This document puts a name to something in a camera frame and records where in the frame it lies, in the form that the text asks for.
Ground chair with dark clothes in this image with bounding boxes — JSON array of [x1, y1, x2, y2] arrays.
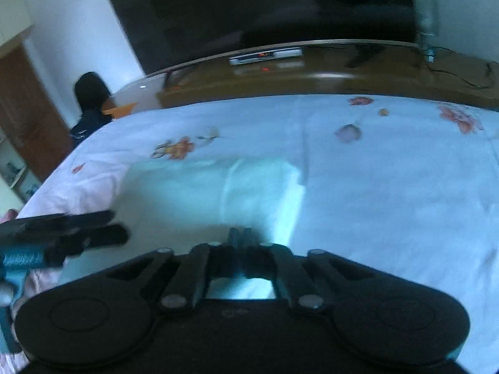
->
[[69, 72, 113, 148]]

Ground brown wooden tv stand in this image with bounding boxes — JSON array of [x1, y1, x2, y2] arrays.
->
[[113, 42, 498, 112]]

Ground black cable on stand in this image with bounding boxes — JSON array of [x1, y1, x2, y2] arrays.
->
[[424, 46, 497, 90]]

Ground white upper cabinet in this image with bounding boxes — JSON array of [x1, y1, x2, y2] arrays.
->
[[0, 0, 33, 57]]

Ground floral white bed sheet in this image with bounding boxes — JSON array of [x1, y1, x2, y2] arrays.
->
[[20, 95, 498, 373]]

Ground brown wooden door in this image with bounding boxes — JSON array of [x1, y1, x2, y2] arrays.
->
[[1, 46, 73, 181]]

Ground white garment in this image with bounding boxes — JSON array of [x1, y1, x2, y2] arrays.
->
[[59, 158, 305, 284]]

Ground silver set-top box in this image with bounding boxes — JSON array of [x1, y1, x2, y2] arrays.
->
[[229, 47, 303, 66]]

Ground large black television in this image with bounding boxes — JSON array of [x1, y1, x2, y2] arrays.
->
[[110, 0, 417, 74]]

